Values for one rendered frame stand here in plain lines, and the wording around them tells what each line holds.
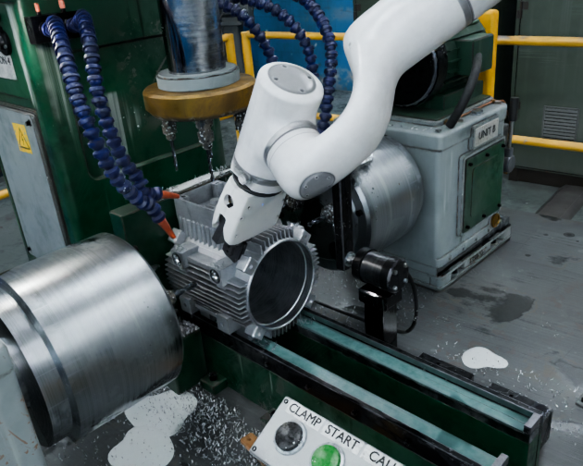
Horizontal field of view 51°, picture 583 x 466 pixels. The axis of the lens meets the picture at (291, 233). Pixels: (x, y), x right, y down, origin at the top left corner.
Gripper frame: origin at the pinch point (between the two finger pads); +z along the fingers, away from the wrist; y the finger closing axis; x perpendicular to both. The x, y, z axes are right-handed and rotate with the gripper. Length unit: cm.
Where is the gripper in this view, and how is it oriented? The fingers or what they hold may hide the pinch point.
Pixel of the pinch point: (234, 247)
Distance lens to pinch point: 95.3
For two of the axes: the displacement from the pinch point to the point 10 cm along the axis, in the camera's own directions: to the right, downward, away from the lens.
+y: 6.9, -3.6, 6.3
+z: -2.9, 6.6, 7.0
